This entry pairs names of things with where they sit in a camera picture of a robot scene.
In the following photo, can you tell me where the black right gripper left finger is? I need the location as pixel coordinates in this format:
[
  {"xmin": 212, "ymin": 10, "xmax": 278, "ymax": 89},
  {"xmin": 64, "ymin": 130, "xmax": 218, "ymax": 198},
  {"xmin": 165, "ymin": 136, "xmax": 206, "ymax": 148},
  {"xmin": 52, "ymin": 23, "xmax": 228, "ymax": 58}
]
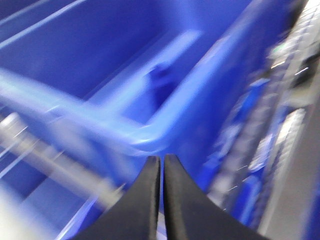
[{"xmin": 74, "ymin": 156, "xmax": 161, "ymax": 240}]

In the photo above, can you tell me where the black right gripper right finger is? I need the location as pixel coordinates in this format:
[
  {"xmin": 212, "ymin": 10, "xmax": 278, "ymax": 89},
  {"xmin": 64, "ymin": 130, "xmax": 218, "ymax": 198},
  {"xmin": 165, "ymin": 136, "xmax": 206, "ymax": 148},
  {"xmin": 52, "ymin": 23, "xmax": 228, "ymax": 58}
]
[{"xmin": 163, "ymin": 154, "xmax": 265, "ymax": 240}]

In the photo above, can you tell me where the blue plastic bottle-shaped part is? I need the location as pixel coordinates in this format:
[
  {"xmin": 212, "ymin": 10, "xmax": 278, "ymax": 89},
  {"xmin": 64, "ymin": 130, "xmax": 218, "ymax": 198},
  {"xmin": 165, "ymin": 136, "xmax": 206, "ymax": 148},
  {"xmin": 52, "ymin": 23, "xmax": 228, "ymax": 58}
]
[{"xmin": 148, "ymin": 63, "xmax": 176, "ymax": 108}]

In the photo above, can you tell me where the blue bin right front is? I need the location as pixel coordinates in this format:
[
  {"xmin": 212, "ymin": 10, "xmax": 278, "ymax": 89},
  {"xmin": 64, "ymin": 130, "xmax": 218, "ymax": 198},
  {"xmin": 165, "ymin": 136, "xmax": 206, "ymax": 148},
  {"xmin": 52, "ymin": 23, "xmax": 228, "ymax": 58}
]
[{"xmin": 0, "ymin": 0, "xmax": 288, "ymax": 201}]

